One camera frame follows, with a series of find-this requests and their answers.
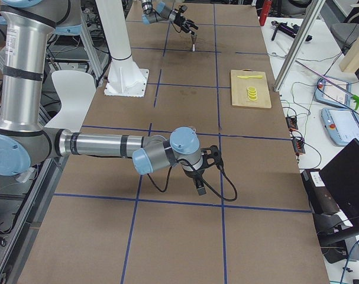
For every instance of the black monitor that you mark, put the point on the black monitor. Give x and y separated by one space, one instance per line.
341 178

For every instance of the aluminium frame post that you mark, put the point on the aluminium frame post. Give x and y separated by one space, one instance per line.
307 23

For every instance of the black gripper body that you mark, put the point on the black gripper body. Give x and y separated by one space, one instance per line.
181 23
193 173

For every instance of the black box with label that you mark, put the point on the black box with label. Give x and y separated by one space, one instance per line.
321 200

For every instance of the yellow plastic knife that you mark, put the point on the yellow plastic knife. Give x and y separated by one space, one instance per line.
250 76

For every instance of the black purple tool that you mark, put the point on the black purple tool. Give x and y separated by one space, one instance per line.
290 31

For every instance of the white chair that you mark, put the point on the white chair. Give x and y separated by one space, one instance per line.
76 91

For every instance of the wooden plank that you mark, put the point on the wooden plank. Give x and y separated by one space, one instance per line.
350 62

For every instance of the lower teach pendant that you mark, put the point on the lower teach pendant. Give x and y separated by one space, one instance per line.
341 124

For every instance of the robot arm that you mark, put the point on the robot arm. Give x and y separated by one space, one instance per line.
163 12
24 142

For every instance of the bamboo cutting board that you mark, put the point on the bamboo cutting board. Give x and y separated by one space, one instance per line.
239 94

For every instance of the teach pendant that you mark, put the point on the teach pendant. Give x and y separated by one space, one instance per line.
327 93
341 124

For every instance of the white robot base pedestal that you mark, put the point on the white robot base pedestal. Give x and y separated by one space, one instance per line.
125 78

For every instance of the upper teach pendant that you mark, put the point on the upper teach pendant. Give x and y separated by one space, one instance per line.
327 93

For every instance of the steel jigger measuring cup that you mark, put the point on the steel jigger measuring cup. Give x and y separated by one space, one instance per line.
193 39

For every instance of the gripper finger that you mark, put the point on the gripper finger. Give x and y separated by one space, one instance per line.
200 186
189 31
191 24

